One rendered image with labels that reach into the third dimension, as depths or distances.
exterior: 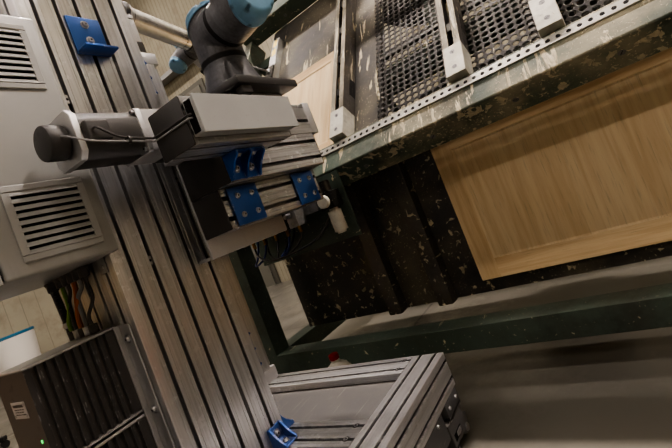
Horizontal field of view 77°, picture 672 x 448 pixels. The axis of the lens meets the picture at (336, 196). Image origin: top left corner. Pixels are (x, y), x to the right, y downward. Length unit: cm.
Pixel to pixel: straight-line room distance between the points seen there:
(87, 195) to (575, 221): 133
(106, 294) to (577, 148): 132
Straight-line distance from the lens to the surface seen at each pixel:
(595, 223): 153
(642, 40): 127
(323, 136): 167
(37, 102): 94
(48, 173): 89
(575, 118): 149
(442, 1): 164
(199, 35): 114
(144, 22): 179
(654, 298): 137
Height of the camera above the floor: 69
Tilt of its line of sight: 1 degrees up
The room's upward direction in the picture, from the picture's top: 21 degrees counter-clockwise
